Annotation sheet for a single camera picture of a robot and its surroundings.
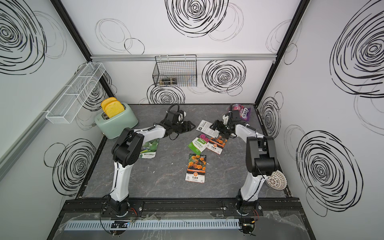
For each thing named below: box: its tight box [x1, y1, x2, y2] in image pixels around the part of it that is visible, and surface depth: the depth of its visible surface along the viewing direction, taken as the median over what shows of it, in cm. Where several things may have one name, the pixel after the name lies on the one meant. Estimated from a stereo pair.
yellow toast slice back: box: [101, 97, 117, 114], surface depth 93 cm
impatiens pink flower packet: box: [188, 133, 210, 155], surface depth 99 cm
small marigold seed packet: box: [205, 133, 228, 155], surface depth 98 cm
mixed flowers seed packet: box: [196, 119, 220, 138], surface depth 107 cm
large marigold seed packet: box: [185, 153, 207, 184], surface depth 88 cm
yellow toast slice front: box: [105, 100, 125, 118], surface depth 93 cm
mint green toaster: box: [95, 102, 138, 139], surface depth 95 cm
